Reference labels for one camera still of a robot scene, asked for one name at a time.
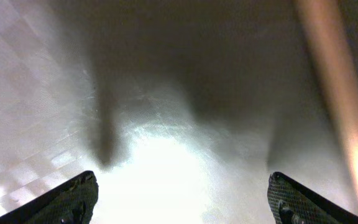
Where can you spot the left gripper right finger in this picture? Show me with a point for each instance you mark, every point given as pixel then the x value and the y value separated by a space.
pixel 293 203

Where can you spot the dark brown serving tray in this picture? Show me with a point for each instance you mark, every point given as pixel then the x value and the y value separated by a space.
pixel 182 109

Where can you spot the wooden chopstick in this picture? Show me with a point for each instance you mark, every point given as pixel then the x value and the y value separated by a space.
pixel 325 33

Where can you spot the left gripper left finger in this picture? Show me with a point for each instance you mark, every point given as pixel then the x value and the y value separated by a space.
pixel 69 203

